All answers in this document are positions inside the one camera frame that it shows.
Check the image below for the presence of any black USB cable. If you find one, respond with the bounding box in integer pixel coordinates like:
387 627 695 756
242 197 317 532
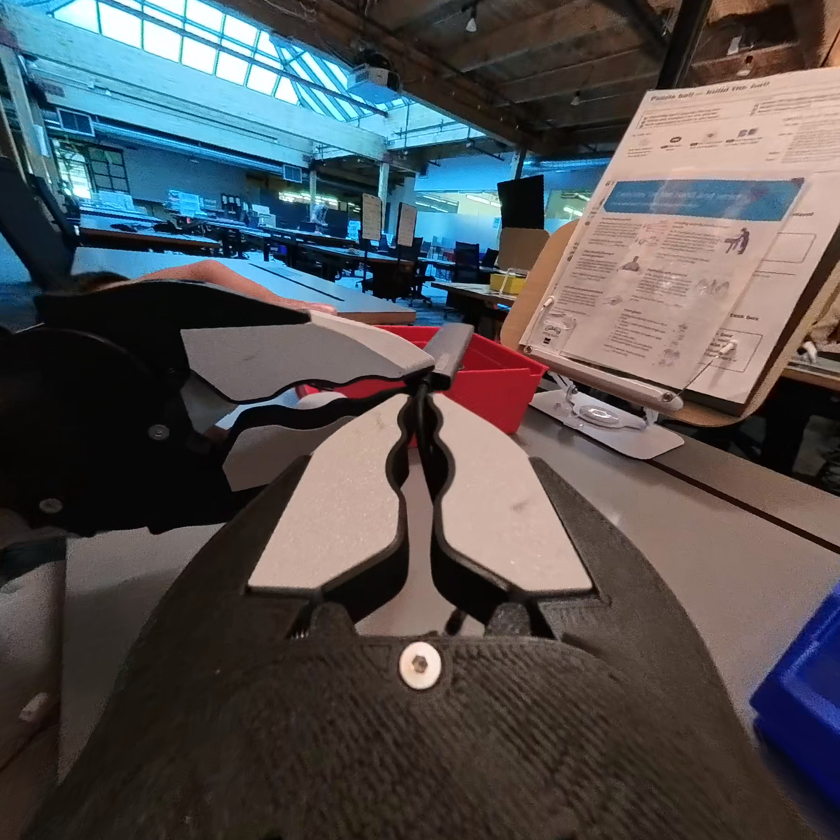
397 322 478 506

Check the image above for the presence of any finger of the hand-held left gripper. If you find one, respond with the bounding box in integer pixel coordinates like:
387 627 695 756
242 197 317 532
179 308 438 404
222 394 395 493

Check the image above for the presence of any grey desk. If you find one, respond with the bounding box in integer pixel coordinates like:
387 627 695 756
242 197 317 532
56 248 840 788

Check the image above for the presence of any cardboard box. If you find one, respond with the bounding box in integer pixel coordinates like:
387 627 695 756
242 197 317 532
497 226 551 271

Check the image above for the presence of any red plastic bin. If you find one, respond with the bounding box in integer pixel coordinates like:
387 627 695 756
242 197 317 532
295 323 549 447

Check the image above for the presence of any blue plastic bin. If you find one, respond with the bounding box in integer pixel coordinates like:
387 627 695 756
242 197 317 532
750 581 840 840

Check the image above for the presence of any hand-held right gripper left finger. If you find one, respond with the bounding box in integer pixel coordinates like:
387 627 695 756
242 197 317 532
248 394 411 618

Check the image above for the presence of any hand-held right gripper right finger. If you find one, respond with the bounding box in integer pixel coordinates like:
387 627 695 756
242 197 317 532
430 392 595 621

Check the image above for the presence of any person's left forearm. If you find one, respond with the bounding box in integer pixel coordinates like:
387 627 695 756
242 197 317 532
0 558 67 769

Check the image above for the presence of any ceiling projector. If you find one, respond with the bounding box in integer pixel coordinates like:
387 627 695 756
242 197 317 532
346 62 403 106

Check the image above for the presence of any person's left hand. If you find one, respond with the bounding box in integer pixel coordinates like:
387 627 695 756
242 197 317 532
134 258 339 315

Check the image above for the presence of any black monitor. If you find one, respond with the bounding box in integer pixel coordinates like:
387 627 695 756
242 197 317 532
497 174 546 231

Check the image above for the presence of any document stand with instruction sheets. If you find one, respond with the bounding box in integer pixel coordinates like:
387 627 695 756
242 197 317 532
500 66 840 460

